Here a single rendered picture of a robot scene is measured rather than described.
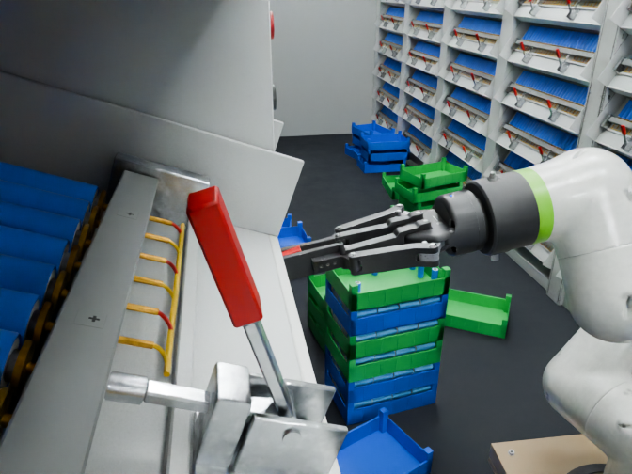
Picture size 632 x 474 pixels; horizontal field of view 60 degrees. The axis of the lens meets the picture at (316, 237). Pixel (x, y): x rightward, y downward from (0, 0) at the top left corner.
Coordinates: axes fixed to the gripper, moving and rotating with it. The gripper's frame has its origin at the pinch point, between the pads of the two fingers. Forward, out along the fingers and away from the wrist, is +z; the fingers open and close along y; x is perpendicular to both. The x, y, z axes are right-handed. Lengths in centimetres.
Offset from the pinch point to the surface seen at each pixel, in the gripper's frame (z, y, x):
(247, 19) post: 2.5, -25.3, 28.3
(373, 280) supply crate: -23, 79, -56
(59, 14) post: 11.5, -25.3, 30.2
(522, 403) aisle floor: -62, 64, -103
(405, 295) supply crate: -29, 67, -55
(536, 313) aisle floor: -93, 111, -109
